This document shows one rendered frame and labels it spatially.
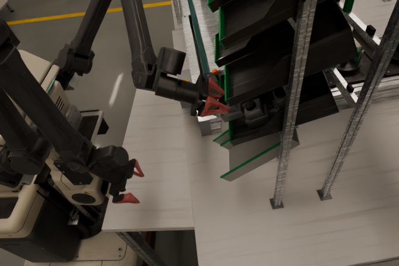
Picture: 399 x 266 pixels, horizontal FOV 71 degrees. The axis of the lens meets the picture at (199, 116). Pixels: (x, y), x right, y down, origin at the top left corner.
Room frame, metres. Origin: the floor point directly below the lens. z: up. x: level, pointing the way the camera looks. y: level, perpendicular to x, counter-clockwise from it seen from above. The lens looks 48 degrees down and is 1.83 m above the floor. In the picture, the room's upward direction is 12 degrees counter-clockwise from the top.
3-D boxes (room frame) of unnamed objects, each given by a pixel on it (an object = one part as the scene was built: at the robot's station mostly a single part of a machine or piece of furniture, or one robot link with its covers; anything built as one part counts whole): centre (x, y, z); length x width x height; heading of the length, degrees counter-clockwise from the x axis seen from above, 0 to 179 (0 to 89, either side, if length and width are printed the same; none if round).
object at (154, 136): (0.82, 0.01, 0.84); 0.90 x 0.70 x 0.03; 170
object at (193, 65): (1.20, -0.03, 0.91); 0.89 x 0.06 x 0.11; 178
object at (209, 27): (1.22, -0.21, 0.91); 0.84 x 0.28 x 0.10; 178
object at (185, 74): (1.02, 0.04, 0.93); 0.21 x 0.07 x 0.06; 178
